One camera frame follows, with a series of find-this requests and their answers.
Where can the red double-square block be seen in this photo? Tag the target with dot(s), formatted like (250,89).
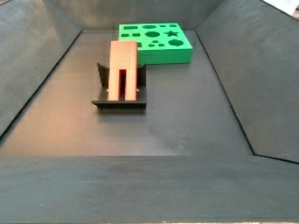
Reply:
(123,58)

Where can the green shape-sorting board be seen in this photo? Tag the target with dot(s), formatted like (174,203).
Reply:
(162,42)

